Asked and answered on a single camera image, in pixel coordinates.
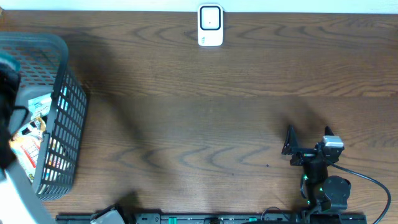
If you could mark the pale green small packet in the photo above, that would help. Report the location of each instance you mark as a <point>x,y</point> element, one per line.
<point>40,106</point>

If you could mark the grey plastic shopping basket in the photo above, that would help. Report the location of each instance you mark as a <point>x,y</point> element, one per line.
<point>45,77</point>

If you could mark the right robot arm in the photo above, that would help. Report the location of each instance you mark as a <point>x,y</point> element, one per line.
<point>326,195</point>

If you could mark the yellow wet wipes pack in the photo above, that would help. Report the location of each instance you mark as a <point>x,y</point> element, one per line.
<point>25,144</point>

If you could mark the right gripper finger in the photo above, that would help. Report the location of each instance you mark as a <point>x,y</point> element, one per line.
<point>291,145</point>
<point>328,131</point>

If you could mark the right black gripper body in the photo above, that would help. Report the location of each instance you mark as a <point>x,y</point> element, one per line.
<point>304,155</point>

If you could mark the white barcode scanner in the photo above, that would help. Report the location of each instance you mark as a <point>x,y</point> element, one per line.
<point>210,25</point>

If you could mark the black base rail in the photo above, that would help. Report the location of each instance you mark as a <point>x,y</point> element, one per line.
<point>278,218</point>

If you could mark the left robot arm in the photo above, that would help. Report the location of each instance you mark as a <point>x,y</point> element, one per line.
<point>18,202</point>

